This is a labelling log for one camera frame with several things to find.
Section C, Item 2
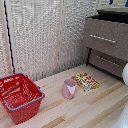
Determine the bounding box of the yellow red snack packet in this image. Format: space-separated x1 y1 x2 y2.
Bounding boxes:
70 72 101 92

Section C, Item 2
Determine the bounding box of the beige woven folding screen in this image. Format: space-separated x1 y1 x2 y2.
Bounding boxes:
0 0 101 82

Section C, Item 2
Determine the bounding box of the red plastic shopping basket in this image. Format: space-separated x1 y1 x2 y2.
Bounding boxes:
0 72 46 126

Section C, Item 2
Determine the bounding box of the pink mug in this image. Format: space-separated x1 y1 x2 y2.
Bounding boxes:
62 78 78 100

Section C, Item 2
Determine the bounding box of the brown drawer cabinet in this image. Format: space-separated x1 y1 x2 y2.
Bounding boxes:
82 9 128 82

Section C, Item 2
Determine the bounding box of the silver drawer handle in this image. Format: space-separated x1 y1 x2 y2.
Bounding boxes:
89 33 118 44
95 54 121 67

